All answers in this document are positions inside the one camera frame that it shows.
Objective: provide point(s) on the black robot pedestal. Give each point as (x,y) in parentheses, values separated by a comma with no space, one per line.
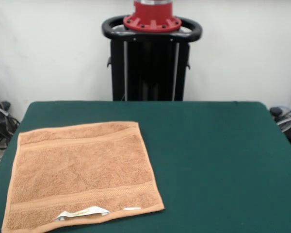
(148,72)

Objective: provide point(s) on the tan terry towel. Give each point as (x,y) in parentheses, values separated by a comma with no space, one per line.
(82,165)

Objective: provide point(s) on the dark green table cloth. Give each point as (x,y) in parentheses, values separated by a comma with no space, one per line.
(208,157)

